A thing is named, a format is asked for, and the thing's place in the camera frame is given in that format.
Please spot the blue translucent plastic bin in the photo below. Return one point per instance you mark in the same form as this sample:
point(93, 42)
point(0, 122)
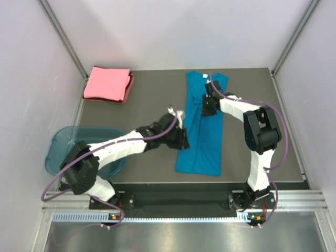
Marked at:
point(64, 140)

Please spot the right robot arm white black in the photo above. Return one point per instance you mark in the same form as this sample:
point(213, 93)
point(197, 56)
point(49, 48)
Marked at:
point(261, 133)

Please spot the blue t shirt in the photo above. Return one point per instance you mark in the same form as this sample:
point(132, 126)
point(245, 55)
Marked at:
point(204, 133)

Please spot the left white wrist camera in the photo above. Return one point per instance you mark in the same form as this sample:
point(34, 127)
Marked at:
point(179, 114)

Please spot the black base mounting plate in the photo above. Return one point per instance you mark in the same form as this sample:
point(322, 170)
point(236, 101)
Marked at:
point(165, 201)

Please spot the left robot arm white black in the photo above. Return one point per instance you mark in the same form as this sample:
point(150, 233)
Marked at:
point(83, 162)

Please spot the pink folded t shirt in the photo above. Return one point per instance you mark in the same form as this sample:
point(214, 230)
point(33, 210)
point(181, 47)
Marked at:
point(107, 84)

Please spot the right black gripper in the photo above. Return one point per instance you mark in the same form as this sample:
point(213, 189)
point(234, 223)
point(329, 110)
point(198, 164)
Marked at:
point(204, 111)

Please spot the grey slotted cable duct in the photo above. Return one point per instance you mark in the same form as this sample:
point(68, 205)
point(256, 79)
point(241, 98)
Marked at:
point(106, 217)

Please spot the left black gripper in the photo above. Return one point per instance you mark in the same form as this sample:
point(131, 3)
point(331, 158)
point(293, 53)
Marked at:
point(181, 142)

